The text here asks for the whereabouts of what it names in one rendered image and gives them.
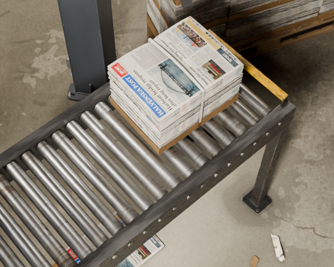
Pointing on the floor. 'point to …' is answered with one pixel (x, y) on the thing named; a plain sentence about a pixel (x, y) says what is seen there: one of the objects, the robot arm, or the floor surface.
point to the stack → (249, 20)
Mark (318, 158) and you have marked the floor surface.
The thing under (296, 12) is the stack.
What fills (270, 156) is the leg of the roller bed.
